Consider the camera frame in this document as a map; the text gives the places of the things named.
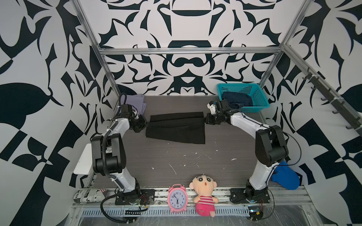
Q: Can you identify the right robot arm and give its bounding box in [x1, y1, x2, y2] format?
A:
[205, 100, 288, 203]

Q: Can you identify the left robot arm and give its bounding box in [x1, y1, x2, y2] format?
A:
[91, 104, 147, 203]

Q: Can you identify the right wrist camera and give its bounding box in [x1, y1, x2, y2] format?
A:
[207, 101, 217, 115]

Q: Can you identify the denim garment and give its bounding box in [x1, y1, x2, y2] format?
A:
[222, 91, 254, 109]

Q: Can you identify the small circuit board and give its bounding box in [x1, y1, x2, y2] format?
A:
[248, 206, 264, 222]

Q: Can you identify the plush doll pink shirt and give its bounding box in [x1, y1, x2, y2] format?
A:
[189, 175, 219, 217]

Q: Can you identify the lavender skirt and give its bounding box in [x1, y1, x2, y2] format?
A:
[126, 94, 147, 115]

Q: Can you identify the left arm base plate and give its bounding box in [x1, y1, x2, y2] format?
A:
[115, 189, 155, 205]

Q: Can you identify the black corrugated cable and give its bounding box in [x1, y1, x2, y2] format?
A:
[100, 193, 148, 224]

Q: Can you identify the folded newspaper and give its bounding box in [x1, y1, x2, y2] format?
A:
[73, 189, 109, 203]

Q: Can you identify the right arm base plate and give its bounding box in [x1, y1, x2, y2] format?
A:
[230, 187, 270, 204]

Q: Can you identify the pink alarm clock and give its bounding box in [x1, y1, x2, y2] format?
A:
[167, 184, 188, 213]

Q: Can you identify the teal plastic basket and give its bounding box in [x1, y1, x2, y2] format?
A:
[217, 83, 270, 113]

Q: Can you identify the blue cloth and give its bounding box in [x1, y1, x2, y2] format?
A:
[271, 161, 300, 190]

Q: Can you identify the black garment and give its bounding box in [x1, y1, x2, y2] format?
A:
[146, 112, 206, 145]

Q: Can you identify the white rectangular panel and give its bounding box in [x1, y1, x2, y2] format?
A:
[73, 143, 92, 175]

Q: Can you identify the grey wall hook rail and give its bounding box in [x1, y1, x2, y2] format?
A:
[304, 67, 362, 136]

